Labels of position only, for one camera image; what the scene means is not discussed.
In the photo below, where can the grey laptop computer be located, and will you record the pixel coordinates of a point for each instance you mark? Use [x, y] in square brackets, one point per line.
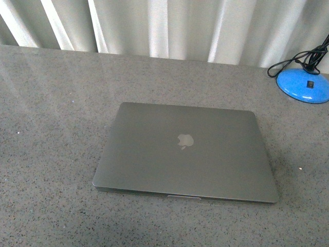
[193, 152]

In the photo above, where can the white pleated curtain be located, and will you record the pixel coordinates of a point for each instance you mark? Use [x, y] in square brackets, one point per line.
[256, 33]

